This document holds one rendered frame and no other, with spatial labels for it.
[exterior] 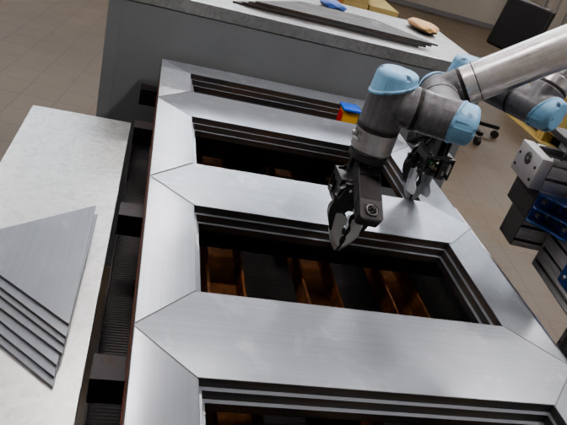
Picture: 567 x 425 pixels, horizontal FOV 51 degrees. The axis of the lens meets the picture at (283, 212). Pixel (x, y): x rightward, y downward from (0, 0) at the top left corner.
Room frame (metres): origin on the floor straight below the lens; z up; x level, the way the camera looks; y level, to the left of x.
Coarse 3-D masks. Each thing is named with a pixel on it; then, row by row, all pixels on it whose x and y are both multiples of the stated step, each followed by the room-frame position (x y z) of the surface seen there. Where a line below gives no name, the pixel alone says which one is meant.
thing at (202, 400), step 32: (224, 96) 1.77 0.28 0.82; (256, 96) 1.80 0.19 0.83; (288, 96) 1.84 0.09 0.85; (192, 128) 1.39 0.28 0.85; (224, 128) 1.45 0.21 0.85; (224, 224) 1.01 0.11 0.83; (256, 224) 1.03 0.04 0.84; (288, 224) 1.06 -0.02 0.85; (320, 224) 1.08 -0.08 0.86; (416, 256) 1.13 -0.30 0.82; (448, 256) 1.13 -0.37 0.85; (480, 320) 0.95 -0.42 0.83; (224, 384) 0.58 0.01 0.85; (256, 384) 0.60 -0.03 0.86; (288, 416) 0.60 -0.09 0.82; (320, 416) 0.61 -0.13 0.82; (352, 416) 0.63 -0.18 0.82; (384, 416) 0.64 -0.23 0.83; (416, 416) 0.66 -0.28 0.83; (448, 416) 0.68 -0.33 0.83; (480, 416) 0.69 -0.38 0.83; (512, 416) 0.71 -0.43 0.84; (544, 416) 0.72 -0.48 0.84
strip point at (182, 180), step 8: (184, 168) 1.14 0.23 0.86; (192, 168) 1.15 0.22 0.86; (152, 176) 1.06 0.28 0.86; (160, 176) 1.07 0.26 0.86; (168, 176) 1.08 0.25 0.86; (176, 176) 1.09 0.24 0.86; (184, 176) 1.10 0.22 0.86; (192, 176) 1.11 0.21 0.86; (168, 184) 1.05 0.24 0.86; (176, 184) 1.06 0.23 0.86; (184, 184) 1.07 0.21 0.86; (192, 184) 1.08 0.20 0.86; (176, 192) 1.03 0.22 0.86; (184, 192) 1.04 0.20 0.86; (192, 192) 1.05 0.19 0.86; (192, 200) 1.02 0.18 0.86
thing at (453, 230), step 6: (426, 204) 1.32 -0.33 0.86; (432, 210) 1.30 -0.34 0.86; (438, 210) 1.31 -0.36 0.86; (438, 216) 1.28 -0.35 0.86; (444, 216) 1.29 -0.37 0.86; (450, 216) 1.30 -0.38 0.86; (438, 222) 1.25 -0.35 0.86; (444, 222) 1.26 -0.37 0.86; (450, 222) 1.27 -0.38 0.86; (456, 222) 1.28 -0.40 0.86; (444, 228) 1.23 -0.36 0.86; (450, 228) 1.23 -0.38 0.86; (456, 228) 1.25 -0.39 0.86; (450, 234) 1.20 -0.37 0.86; (456, 234) 1.21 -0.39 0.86; (462, 234) 1.22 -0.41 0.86; (450, 240) 1.17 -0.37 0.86
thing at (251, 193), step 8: (232, 176) 1.16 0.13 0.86; (240, 176) 1.18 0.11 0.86; (248, 176) 1.19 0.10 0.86; (256, 176) 1.20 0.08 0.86; (264, 176) 1.21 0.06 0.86; (240, 184) 1.14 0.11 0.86; (248, 184) 1.15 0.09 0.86; (256, 184) 1.16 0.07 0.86; (264, 184) 1.18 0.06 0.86; (240, 192) 1.11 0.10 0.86; (248, 192) 1.12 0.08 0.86; (256, 192) 1.13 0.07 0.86; (264, 192) 1.14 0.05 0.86; (240, 200) 1.07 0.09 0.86; (248, 200) 1.08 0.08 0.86; (256, 200) 1.09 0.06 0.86; (264, 200) 1.10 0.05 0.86; (240, 208) 1.04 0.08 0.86; (248, 208) 1.05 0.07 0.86; (256, 208) 1.06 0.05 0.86; (264, 208) 1.07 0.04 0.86; (272, 208) 1.08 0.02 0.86; (272, 216) 1.05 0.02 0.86
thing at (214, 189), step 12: (204, 168) 1.16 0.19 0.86; (216, 168) 1.18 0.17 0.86; (204, 180) 1.11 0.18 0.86; (216, 180) 1.12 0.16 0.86; (228, 180) 1.14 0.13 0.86; (204, 192) 1.06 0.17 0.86; (216, 192) 1.07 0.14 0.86; (228, 192) 1.09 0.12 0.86; (204, 204) 1.01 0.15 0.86; (216, 204) 1.03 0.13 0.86; (228, 204) 1.04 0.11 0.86
